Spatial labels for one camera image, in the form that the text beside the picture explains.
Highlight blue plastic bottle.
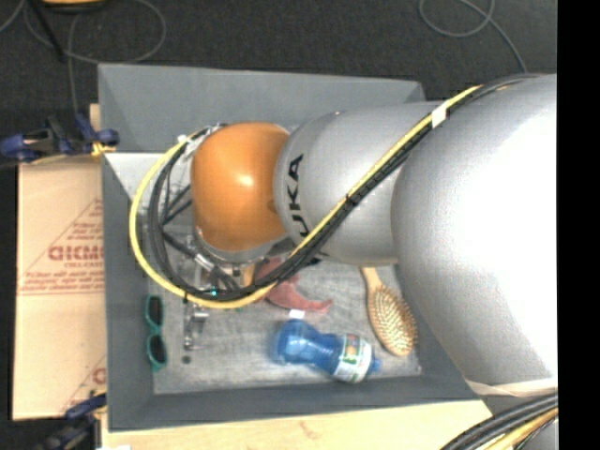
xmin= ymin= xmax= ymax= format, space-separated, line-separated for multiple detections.
xmin=268 ymin=318 xmax=383 ymax=385

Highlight grey metal bin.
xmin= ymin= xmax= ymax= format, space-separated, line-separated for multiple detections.
xmin=97 ymin=63 xmax=494 ymax=431

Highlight wooden hairbrush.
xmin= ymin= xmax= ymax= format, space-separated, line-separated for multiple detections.
xmin=359 ymin=265 xmax=419 ymax=358

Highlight red-brown cloth toy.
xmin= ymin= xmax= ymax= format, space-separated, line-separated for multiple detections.
xmin=254 ymin=256 xmax=335 ymax=321

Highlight green sunglasses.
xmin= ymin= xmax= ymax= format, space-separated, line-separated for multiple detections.
xmin=143 ymin=293 xmax=169 ymax=374

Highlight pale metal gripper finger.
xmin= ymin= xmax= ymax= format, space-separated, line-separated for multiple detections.
xmin=193 ymin=307 xmax=211 ymax=342
xmin=182 ymin=298 xmax=196 ymax=352

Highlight brown cardboard board red print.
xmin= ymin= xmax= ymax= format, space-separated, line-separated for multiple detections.
xmin=10 ymin=156 xmax=109 ymax=422

